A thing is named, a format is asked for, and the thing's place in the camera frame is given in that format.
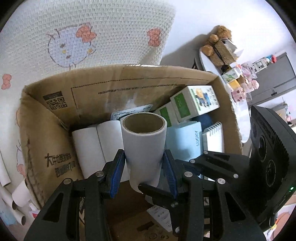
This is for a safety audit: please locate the dark blue round object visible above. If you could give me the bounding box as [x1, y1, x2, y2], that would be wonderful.
[192, 113, 213, 132]

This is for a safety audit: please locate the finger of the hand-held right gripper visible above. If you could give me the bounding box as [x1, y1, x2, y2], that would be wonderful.
[183, 151, 251, 186]
[137, 184, 183, 237]

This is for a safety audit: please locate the white printed paper slip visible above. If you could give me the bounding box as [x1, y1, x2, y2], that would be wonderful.
[147, 204, 174, 232]

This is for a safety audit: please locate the grey metal cabinet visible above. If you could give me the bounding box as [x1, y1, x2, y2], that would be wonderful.
[248, 52, 296, 105]

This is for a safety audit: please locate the brown teddy bear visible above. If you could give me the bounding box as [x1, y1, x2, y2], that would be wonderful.
[200, 25, 232, 56]

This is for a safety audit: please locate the pile of white paper tubes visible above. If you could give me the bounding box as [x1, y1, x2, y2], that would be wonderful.
[0, 148, 31, 226]

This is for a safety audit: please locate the group of small pink toys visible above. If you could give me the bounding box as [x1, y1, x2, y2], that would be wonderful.
[240, 65, 259, 90]

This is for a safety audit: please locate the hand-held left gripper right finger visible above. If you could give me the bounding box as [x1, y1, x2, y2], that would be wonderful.
[162, 149, 266, 241]

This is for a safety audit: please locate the white sachet red label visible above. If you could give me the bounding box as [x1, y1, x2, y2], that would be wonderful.
[29, 203, 41, 218]

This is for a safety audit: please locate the white paper roll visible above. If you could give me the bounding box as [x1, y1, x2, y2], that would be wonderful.
[97, 121, 130, 182]
[120, 113, 167, 194]
[72, 126, 109, 180]

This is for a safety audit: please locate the round white table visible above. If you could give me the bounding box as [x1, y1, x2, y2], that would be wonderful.
[199, 50, 251, 143]

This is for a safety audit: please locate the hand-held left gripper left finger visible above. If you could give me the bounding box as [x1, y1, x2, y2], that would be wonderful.
[23, 149, 126, 241]

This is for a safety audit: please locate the green white drink carton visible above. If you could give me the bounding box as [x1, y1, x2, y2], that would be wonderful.
[221, 68, 242, 83]

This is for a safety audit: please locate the green white box cartoon print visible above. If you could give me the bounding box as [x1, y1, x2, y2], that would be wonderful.
[170, 85, 220, 123]

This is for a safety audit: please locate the white shipping label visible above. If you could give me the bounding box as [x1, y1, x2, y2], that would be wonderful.
[110, 104, 153, 121]

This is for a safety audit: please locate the plain green white box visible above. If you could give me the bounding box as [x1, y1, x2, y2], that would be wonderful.
[153, 102, 178, 128]

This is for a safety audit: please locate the woven basket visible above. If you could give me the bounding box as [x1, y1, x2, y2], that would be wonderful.
[209, 39, 236, 66]

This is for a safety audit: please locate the light blue box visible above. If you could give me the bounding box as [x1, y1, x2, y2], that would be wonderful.
[165, 121, 203, 163]

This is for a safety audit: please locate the brown cardboard box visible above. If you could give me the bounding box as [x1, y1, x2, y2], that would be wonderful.
[18, 64, 243, 241]

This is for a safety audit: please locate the light blue packet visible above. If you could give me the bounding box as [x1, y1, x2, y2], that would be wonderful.
[0, 204, 16, 226]

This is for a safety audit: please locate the cream printed waffle pillow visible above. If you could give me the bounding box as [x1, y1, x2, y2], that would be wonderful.
[0, 0, 176, 98]

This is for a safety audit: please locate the white toy camera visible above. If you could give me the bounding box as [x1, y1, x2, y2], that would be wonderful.
[253, 59, 269, 71]

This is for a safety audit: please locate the white spiral notepad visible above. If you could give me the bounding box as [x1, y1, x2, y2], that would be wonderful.
[202, 122, 225, 154]

